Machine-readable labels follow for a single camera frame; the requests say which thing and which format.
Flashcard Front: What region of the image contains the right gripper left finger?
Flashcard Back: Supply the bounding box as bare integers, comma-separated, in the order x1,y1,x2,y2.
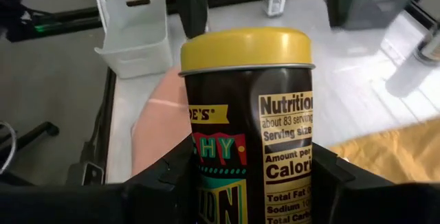
0,136,200,224

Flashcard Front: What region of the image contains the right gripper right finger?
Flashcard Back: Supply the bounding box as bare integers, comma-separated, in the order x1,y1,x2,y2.
311,143,440,224

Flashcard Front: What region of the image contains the yellow-lid dark spice tin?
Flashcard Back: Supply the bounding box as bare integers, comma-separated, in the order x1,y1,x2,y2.
177,27,316,224

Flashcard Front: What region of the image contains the mustard yellow cloth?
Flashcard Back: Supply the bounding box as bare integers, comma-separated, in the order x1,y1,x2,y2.
329,119,440,184

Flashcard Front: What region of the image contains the black floor stand tube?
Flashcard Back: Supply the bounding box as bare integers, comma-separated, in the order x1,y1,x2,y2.
0,120,60,156

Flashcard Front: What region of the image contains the pink woven cloth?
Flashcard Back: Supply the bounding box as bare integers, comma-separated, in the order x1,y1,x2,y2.
130,66,193,177

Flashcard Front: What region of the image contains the white translucent plastic bin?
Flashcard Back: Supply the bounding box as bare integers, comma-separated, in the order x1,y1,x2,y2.
91,0,173,80

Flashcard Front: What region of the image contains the black equipment with green light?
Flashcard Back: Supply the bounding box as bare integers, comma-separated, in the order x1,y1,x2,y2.
0,0,100,43

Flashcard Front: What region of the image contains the dark grey plastic bin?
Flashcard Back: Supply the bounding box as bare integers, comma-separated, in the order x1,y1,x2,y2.
324,0,419,31

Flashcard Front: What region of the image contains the table-level camera box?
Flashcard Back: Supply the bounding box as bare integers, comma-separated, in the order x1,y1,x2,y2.
67,161,105,186

